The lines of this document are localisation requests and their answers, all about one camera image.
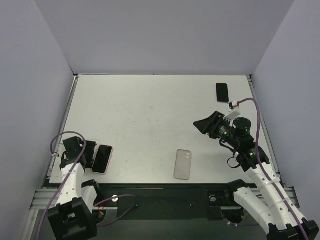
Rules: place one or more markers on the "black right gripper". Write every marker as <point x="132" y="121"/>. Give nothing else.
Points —
<point x="215" y="125"/>

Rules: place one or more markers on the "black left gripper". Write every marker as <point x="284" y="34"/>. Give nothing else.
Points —
<point x="88" y="152"/>

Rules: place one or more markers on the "black phone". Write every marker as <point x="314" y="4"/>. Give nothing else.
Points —
<point x="102" y="159"/>

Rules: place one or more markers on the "black smartphone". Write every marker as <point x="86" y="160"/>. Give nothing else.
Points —
<point x="222" y="93"/>

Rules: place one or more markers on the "beige phone case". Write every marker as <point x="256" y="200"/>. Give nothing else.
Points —
<point x="182" y="168"/>

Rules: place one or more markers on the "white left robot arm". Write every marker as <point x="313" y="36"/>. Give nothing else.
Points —
<point x="72" y="216"/>

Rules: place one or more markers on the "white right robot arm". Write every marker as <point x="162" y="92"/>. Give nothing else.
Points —
<point x="275" y="212"/>

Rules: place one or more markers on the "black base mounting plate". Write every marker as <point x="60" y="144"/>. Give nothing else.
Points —
<point x="176" y="201"/>

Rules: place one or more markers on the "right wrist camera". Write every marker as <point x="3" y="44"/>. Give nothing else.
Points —
<point x="233" y="111"/>

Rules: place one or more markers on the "aluminium table edge rail left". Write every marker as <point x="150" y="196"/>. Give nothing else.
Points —
<point x="39" y="201"/>

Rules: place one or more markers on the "aluminium table edge rail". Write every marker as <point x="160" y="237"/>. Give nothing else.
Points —
<point x="39" y="201"/>
<point x="269" y="144"/>

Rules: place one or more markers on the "aluminium table edge rail right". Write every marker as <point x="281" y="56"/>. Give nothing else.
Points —
<point x="269" y="144"/>

